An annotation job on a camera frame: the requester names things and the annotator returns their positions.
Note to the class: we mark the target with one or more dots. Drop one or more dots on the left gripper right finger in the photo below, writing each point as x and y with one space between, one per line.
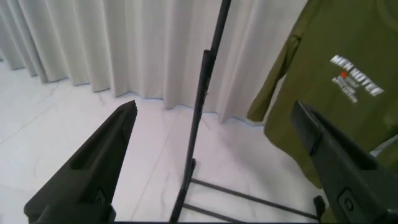
379 199

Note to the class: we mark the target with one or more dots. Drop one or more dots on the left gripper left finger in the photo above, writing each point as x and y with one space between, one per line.
62 199

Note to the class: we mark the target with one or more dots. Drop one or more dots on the green sleeveless shirt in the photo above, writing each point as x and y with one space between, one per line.
311 93

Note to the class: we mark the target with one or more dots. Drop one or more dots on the black clothes rack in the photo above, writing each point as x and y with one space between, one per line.
199 102

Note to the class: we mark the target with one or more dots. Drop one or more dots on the white curtain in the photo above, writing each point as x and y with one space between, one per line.
140 46

